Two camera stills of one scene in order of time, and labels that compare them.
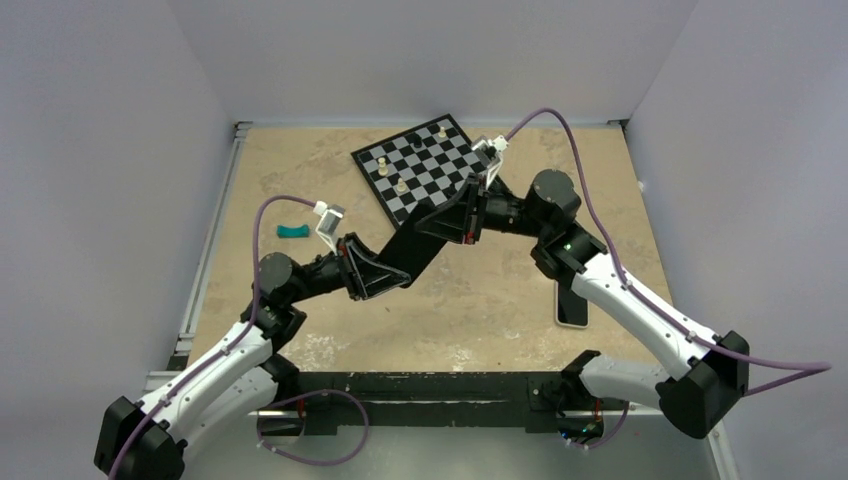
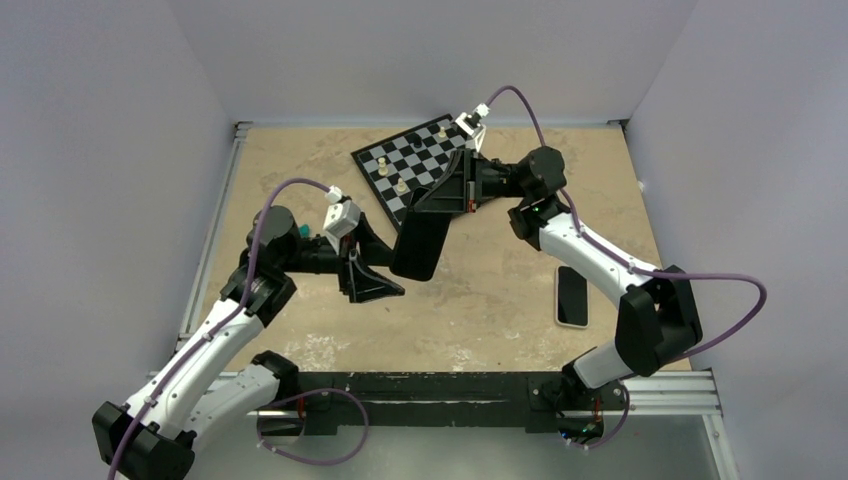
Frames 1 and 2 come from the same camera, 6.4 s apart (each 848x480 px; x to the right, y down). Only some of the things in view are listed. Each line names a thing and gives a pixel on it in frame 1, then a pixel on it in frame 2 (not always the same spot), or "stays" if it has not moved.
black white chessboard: (417, 164) stays
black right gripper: (456, 219) → (460, 189)
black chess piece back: (414, 138) stays
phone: (571, 308) stays
